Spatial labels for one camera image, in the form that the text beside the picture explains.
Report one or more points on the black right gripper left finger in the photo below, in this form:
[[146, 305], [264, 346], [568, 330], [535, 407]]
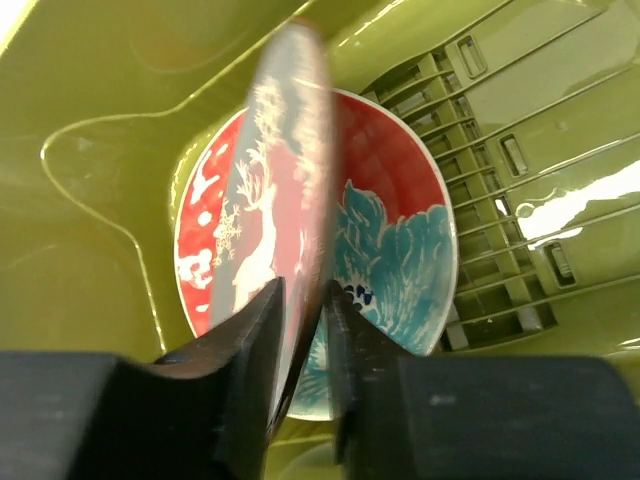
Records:
[[200, 412]]

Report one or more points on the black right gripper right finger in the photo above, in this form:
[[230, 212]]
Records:
[[403, 416]]

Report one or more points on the grey plate with deer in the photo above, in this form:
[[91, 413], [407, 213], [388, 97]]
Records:
[[277, 216]]

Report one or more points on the red plate with teal flower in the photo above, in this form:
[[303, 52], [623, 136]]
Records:
[[396, 250]]

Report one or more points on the olive green plastic bin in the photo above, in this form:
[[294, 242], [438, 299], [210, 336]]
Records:
[[530, 110]]

